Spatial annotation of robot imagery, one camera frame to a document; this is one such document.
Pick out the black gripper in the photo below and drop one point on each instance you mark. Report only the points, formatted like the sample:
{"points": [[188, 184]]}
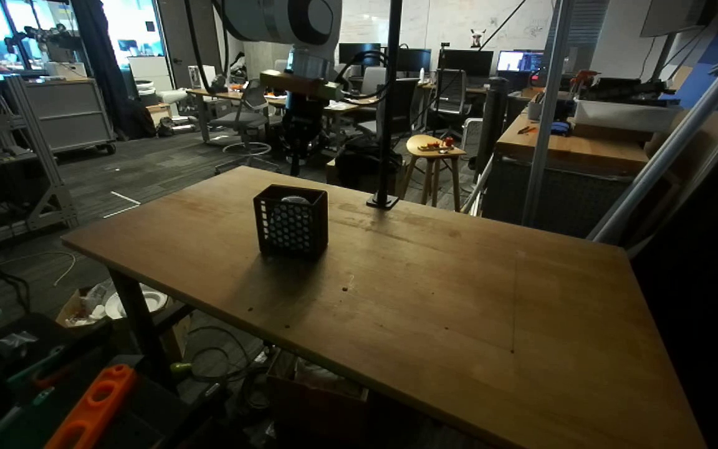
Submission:
{"points": [[300, 124]]}

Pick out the white towel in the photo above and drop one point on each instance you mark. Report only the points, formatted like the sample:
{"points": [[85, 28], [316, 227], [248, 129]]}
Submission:
{"points": [[295, 201]]}

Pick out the black mesh box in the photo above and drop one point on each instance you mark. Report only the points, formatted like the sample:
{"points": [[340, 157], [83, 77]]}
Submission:
{"points": [[293, 229]]}

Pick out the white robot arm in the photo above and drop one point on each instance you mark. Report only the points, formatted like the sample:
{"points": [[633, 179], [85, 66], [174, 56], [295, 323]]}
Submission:
{"points": [[311, 31]]}

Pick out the black vertical pole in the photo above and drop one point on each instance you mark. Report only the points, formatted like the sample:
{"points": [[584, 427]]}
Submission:
{"points": [[383, 198]]}

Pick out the round wooden stool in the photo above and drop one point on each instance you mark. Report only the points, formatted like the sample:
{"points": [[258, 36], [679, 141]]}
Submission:
{"points": [[431, 157]]}

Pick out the black office chair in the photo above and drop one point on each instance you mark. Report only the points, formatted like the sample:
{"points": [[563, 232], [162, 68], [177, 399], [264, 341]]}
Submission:
{"points": [[449, 98]]}

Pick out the computer monitor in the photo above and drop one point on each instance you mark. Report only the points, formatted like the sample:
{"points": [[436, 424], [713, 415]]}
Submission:
{"points": [[520, 60]]}

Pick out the grey shelving cart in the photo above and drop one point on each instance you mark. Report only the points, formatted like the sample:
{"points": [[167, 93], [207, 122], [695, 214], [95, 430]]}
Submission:
{"points": [[70, 114]]}

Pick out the wooden top workbench cabinet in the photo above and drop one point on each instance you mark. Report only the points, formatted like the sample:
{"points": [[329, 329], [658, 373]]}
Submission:
{"points": [[582, 178]]}

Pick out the orange plastic case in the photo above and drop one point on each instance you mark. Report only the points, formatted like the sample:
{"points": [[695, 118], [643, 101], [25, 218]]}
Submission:
{"points": [[95, 409]]}

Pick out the silver diagonal metal pole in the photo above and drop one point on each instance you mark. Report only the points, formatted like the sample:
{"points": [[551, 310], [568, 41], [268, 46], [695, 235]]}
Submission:
{"points": [[606, 229]]}

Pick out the yellow-green wrist camera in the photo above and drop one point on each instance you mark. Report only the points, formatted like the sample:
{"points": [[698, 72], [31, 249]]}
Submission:
{"points": [[300, 85]]}

